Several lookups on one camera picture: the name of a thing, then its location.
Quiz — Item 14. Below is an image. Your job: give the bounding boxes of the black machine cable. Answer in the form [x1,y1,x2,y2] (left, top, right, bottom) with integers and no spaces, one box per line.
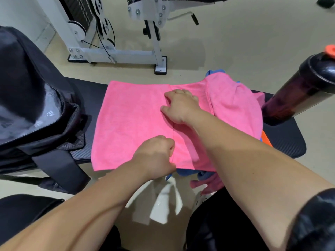
[82,12,117,64]

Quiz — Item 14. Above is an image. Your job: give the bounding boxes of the crumpled pink cloth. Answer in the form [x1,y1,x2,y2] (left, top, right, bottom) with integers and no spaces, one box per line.
[190,73,265,195]

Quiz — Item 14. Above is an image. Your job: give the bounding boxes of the black shirt sleeve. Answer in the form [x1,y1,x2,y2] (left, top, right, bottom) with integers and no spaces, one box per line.
[286,188,335,251]

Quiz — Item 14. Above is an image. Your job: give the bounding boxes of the person's left hand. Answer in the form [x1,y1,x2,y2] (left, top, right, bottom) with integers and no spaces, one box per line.
[130,135,177,181]

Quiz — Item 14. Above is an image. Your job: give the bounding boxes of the black trousers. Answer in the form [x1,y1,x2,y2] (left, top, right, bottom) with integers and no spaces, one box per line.
[0,187,288,251]

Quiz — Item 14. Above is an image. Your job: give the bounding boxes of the black object on floor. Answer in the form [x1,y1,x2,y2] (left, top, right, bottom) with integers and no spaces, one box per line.
[316,0,335,10]

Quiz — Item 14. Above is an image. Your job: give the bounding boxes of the orange item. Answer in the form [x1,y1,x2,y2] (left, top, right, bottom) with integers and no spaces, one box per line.
[260,131,273,148]

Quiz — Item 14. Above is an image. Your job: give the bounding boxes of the person's right forearm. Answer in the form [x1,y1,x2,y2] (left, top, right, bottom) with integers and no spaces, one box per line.
[186,112,335,251]

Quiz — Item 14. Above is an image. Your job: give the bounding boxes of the person's right hand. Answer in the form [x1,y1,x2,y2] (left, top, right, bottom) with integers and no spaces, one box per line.
[160,89,210,126]

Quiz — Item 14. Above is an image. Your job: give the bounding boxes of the metal lever with black grip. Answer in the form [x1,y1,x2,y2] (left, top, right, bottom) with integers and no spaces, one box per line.
[167,12,199,26]

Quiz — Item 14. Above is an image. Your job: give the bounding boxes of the dark shaker bottle orange cap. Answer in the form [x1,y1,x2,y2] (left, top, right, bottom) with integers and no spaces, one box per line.
[261,44,335,126]

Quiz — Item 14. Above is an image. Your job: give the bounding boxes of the blue cloth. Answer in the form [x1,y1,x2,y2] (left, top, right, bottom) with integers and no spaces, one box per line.
[165,69,263,184]

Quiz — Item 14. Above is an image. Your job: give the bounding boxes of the black sports bag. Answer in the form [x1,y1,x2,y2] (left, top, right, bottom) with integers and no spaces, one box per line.
[0,25,91,195]

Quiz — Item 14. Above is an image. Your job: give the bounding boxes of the black padded bench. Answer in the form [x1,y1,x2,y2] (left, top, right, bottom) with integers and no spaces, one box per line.
[62,77,307,172]

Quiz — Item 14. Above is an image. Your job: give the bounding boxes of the white gym machine frame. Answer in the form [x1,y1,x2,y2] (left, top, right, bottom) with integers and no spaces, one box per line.
[34,0,168,75]

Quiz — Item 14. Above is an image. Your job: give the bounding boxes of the person's left forearm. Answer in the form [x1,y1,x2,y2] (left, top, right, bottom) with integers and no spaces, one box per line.
[0,161,175,251]

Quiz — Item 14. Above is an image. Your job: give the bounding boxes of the black weight stack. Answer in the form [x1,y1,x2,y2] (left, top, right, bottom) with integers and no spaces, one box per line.
[58,0,91,31]

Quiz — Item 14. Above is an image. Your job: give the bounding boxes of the pink towel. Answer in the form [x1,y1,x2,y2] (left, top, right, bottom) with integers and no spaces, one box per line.
[92,80,218,172]

